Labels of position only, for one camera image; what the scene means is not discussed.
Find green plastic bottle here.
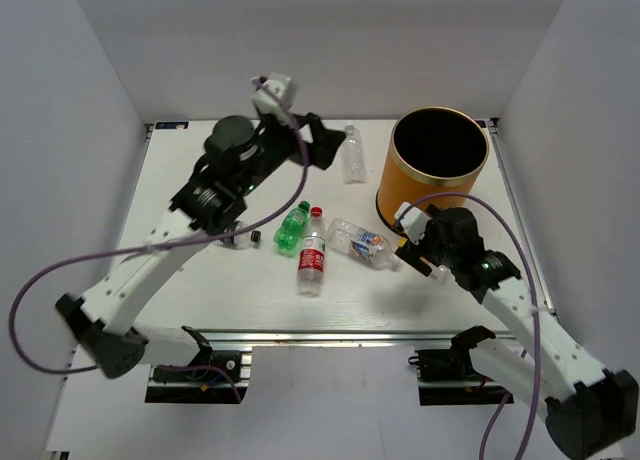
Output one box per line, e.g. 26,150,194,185
273,201,311,256

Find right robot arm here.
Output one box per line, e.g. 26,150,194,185
394,202,639,459

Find blue orange label clear bottle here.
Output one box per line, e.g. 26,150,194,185
327,218,400,271

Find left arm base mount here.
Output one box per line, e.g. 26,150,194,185
145,349,251,405

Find clear unlabelled plastic bottle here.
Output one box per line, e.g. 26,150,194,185
341,125,366,184

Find yellow cap small bottle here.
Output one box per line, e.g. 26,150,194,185
395,238,449,283

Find purple cable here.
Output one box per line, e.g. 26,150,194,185
394,193,544,460
8,74,311,376

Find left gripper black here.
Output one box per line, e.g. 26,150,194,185
238,111,347,196

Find red label Nongfu water bottle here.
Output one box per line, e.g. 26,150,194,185
297,206,326,297

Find aluminium table edge rail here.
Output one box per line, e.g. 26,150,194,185
87,328,569,345

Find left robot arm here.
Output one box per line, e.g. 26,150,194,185
56,113,346,379

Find orange cylindrical bin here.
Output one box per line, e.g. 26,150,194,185
375,107,490,228

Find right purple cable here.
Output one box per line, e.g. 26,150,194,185
394,193,544,460

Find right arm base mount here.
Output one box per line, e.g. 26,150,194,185
408,349,513,406

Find blue sticker on table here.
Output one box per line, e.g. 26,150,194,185
154,121,189,130

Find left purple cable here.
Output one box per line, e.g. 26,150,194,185
8,74,311,376

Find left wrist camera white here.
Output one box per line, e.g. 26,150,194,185
252,72,298,116

